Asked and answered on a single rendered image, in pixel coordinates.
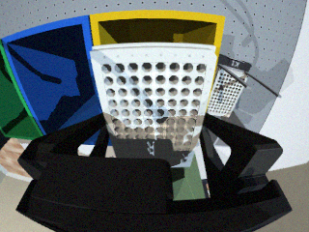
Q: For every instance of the blue open bin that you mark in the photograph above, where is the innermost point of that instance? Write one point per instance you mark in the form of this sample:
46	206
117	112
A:
54	73

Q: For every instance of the yellow bin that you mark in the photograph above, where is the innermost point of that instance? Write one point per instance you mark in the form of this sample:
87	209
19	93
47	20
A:
207	30

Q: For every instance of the green bin with label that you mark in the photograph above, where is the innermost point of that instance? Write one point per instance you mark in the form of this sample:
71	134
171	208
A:
15	120

